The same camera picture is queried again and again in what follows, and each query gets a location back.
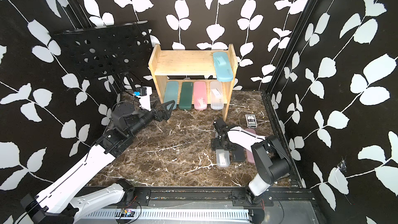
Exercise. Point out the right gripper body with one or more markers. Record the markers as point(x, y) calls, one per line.
point(219, 144)

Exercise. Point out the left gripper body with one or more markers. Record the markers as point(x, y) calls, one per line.
point(158, 117)

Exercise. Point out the white pencil case top shelf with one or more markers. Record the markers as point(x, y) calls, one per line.
point(223, 158)

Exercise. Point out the dark grey pencil case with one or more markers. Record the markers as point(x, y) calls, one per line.
point(238, 154)

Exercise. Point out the pink pencil case top shelf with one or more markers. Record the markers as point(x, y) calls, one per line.
point(249, 154)

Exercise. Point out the pink pencil case shelf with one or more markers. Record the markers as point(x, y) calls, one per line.
point(200, 95)
point(249, 154)

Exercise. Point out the light blue pencil case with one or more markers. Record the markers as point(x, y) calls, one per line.
point(222, 66)

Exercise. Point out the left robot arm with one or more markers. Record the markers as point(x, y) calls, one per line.
point(59, 203)

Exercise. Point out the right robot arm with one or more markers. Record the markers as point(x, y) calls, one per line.
point(271, 160)

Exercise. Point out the teal pencil case lower shelf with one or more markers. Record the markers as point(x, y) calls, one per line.
point(171, 92)

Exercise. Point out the dark green pencil case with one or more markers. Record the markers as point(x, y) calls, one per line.
point(185, 102)

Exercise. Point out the pink pencil case lower shelf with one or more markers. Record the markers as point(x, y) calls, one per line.
point(200, 95)

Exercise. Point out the wooden two-tier shelf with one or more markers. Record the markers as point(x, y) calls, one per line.
point(166, 63)

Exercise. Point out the clear pencil case lower shelf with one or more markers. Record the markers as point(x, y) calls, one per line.
point(216, 95)

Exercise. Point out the small black white card box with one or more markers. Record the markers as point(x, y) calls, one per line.
point(251, 121)

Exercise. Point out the black perforated music stand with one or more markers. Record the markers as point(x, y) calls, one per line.
point(108, 50)

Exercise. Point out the small circuit board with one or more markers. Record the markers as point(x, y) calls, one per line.
point(126, 213)

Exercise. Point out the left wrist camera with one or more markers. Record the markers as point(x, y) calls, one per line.
point(143, 94)

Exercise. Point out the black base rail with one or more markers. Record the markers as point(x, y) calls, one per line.
point(192, 196)

